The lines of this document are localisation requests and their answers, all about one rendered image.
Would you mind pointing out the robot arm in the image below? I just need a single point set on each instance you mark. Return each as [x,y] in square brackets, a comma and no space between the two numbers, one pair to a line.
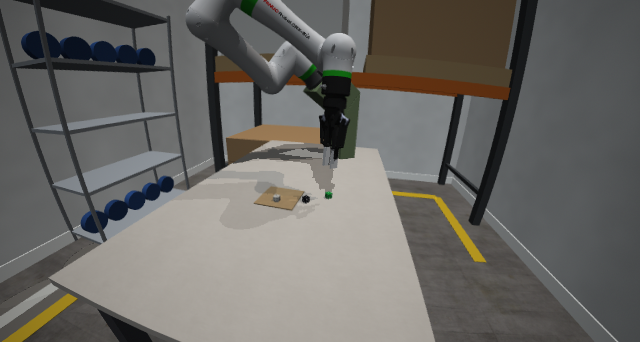
[209,21]

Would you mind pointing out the tan square mat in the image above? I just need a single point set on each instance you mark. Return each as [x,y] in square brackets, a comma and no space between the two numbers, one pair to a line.
[289,198]

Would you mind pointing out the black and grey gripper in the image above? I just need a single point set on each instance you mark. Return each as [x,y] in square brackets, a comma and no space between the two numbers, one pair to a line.
[331,132]

